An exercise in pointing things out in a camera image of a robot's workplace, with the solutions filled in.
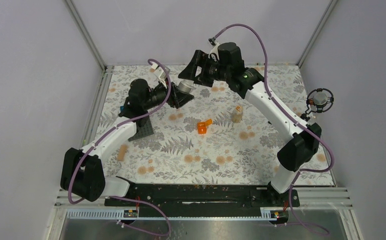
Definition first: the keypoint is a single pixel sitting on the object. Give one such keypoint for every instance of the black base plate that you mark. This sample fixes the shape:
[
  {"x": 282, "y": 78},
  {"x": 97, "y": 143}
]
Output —
[{"x": 200, "y": 200}]

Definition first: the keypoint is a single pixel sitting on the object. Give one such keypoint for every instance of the microphone on black stand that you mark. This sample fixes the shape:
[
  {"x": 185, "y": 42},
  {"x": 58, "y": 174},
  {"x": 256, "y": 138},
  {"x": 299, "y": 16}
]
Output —
[{"x": 318, "y": 101}]

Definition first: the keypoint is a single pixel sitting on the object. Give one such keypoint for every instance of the aluminium frame rail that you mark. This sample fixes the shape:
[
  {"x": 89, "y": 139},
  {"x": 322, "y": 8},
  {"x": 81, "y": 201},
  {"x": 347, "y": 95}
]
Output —
[{"x": 311, "y": 198}]

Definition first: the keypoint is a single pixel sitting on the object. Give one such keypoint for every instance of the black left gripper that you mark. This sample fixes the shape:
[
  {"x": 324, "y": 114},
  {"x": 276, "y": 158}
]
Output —
[{"x": 178, "y": 98}]

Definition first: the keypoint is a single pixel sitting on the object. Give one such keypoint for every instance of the grey studded baseplate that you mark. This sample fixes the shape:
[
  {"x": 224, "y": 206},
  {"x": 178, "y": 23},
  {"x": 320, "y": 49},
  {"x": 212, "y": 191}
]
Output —
[{"x": 144, "y": 129}]

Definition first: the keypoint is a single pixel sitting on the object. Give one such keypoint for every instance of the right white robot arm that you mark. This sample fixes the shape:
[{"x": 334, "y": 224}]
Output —
[{"x": 300, "y": 138}]

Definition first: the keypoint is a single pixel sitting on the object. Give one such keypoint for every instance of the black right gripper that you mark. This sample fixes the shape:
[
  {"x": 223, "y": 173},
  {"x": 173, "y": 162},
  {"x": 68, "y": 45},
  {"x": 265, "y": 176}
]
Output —
[{"x": 198, "y": 59}]

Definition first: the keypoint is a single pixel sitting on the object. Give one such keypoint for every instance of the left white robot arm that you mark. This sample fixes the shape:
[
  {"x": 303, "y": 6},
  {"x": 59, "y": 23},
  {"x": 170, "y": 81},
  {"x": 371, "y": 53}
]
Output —
[{"x": 82, "y": 171}]

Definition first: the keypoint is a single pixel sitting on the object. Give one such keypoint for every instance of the tan wooden block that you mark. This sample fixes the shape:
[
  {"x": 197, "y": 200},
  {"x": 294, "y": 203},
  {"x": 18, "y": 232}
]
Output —
[{"x": 122, "y": 152}]

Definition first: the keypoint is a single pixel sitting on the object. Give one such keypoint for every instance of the floral patterned mat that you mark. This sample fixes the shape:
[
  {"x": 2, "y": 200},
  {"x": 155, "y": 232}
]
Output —
[{"x": 229, "y": 153}]

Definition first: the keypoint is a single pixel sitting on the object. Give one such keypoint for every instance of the white blue pill bottle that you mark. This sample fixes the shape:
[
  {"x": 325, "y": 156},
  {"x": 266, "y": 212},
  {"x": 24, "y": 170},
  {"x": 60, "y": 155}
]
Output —
[{"x": 186, "y": 86}]

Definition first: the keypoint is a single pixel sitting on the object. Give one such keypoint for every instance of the orange pill organizer box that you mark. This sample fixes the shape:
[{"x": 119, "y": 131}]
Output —
[{"x": 203, "y": 126}]

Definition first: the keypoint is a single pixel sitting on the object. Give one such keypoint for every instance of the clear pill bottle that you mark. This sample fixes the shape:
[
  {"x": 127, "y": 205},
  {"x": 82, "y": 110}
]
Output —
[{"x": 237, "y": 114}]

